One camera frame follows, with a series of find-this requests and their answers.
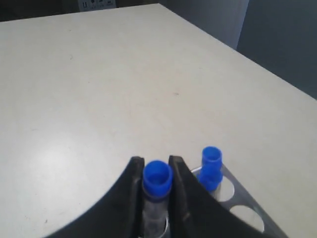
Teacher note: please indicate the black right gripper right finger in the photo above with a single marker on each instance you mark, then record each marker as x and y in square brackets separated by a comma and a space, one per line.
[194, 213]

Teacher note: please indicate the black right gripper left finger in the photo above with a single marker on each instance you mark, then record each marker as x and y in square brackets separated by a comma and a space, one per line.
[118, 214]

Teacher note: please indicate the wall power outlet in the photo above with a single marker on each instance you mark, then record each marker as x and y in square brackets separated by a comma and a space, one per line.
[89, 5]

